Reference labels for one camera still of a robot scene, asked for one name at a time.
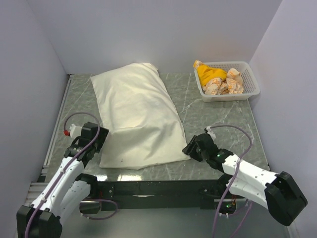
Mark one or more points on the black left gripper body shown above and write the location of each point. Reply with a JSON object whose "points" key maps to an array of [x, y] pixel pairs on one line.
{"points": [[104, 133]]}

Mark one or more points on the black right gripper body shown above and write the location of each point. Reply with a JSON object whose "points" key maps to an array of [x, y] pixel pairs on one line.
{"points": [[193, 150]]}

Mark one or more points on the cream satin pillowcase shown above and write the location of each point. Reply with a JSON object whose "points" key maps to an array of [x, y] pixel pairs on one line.
{"points": [[144, 126]]}

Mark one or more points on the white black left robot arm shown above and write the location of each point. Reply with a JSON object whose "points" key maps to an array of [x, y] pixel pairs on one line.
{"points": [[45, 216]]}

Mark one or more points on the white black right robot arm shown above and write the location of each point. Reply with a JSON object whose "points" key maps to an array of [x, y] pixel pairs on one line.
{"points": [[278, 193]]}

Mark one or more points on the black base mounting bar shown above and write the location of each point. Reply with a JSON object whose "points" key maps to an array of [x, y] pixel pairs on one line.
{"points": [[203, 194]]}

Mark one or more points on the white orange patterned cloth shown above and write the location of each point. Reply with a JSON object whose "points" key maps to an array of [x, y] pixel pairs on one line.
{"points": [[233, 84]]}

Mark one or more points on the yellow cloth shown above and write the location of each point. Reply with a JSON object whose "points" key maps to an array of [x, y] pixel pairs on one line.
{"points": [[207, 73]]}

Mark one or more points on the white plastic basket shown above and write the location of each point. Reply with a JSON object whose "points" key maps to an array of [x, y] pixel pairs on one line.
{"points": [[250, 84]]}

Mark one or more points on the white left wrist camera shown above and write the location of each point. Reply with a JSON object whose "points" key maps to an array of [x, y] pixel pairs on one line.
{"points": [[73, 132]]}

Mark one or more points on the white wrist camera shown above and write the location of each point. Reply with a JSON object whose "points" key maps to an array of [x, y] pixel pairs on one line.
{"points": [[210, 132], [73, 132]]}

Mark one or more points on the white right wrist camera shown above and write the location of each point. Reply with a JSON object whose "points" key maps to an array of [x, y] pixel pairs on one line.
{"points": [[210, 132]]}

